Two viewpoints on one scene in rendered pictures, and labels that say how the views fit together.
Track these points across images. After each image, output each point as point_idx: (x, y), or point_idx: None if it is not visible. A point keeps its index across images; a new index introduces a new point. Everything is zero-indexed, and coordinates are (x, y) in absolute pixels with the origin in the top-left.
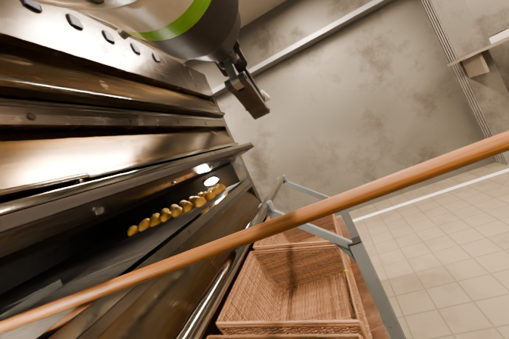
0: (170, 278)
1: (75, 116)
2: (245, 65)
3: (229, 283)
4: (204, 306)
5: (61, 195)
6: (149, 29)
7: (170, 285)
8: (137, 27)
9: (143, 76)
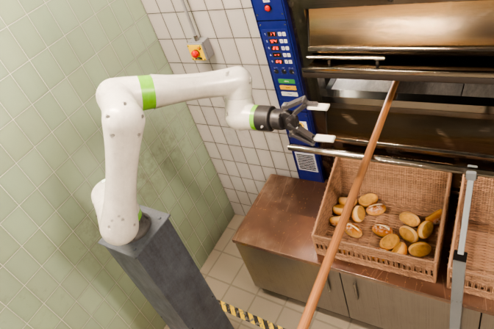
0: (456, 120)
1: None
2: (297, 132)
3: (348, 158)
4: (328, 152)
5: (352, 73)
6: None
7: (450, 124)
8: None
9: None
